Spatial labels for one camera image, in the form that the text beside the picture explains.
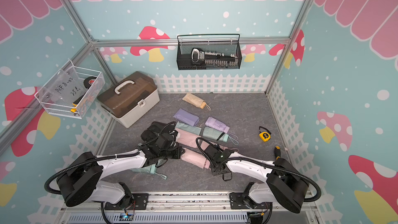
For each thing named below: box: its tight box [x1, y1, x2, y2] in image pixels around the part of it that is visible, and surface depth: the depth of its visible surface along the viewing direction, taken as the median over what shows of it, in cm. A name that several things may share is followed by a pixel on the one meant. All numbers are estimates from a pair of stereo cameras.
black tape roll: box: [83, 76, 98, 90], surface depth 81 cm
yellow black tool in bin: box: [69, 92, 87, 113], surface depth 65 cm
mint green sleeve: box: [175, 121, 202, 136], surface depth 101 cm
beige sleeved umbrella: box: [182, 92, 207, 109], surface depth 114 cm
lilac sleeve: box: [172, 107, 200, 127], surface depth 106 cm
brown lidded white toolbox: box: [97, 71, 161, 129], surface depth 97 cm
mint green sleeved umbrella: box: [202, 126, 239, 145], surface depth 96 cm
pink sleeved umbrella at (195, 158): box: [180, 147, 211, 170], surface depth 86 cm
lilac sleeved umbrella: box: [204, 116, 231, 134], surface depth 102 cm
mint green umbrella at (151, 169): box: [129, 162, 168, 180], surface depth 83 cm
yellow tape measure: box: [259, 126, 272, 143], surface depth 97 cm
